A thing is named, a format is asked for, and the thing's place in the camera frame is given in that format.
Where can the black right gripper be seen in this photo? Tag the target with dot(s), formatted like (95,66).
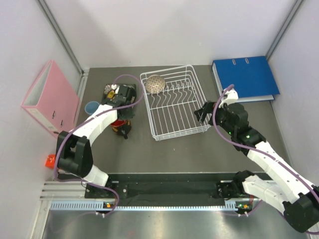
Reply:
(201,113)

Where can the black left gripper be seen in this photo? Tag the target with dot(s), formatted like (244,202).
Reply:
(129,115)

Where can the yellow round plate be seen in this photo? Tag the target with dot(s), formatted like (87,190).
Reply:
(111,94)

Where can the black floral square plate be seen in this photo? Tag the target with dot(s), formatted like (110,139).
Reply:
(125,95)

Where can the black orange patterned mug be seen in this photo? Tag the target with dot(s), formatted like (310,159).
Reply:
(122,127)

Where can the light blue plastic cup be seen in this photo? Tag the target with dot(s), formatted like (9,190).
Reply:
(91,107)

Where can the beige patterned bowl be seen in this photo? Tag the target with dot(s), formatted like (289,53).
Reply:
(155,84)

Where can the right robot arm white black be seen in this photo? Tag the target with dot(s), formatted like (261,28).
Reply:
(292,195)

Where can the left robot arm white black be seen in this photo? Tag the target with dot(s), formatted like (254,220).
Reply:
(73,151)

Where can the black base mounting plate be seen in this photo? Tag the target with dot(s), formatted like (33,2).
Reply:
(214,185)

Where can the red box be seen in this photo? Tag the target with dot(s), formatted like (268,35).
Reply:
(50,161)

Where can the white wire dish rack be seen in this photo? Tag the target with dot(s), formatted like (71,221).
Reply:
(171,112)

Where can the blue ring binder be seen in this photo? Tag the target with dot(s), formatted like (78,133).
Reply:
(251,76)

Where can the pink ring binder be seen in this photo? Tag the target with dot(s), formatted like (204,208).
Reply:
(51,100)

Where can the grey slotted cable duct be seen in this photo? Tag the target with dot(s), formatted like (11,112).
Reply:
(103,206)

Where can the aluminium frame rail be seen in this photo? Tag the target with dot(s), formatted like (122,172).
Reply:
(53,190)

